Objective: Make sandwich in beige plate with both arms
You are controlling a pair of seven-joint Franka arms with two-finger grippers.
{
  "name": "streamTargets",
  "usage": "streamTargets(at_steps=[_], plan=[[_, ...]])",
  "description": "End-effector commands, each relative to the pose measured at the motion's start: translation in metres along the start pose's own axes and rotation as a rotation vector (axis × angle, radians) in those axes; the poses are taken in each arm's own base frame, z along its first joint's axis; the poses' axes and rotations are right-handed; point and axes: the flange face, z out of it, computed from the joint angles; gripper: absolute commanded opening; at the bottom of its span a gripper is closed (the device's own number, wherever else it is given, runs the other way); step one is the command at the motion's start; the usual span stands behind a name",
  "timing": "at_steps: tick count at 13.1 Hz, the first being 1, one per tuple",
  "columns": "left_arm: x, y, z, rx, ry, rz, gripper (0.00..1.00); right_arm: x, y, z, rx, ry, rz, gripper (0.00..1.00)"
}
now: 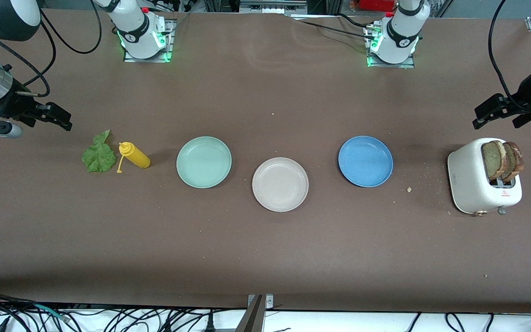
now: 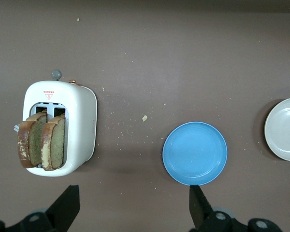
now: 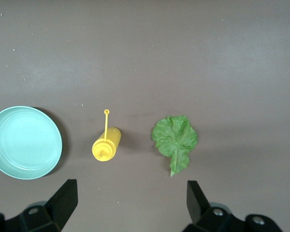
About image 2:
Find blue round plate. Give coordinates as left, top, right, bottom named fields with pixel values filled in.
left=162, top=121, right=228, bottom=187

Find white two-slot toaster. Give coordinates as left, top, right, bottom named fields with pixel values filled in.
left=22, top=70, right=98, bottom=177

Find brown bread slice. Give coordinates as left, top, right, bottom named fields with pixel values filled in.
left=40, top=113, right=66, bottom=172
left=17, top=109, right=48, bottom=169

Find beige round plate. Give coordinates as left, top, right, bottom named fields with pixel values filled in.
left=264, top=97, right=290, bottom=162

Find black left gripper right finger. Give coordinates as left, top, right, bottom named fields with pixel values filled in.
left=189, top=185, right=284, bottom=232

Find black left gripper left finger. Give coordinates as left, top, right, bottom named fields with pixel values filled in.
left=0, top=185, right=81, bottom=232

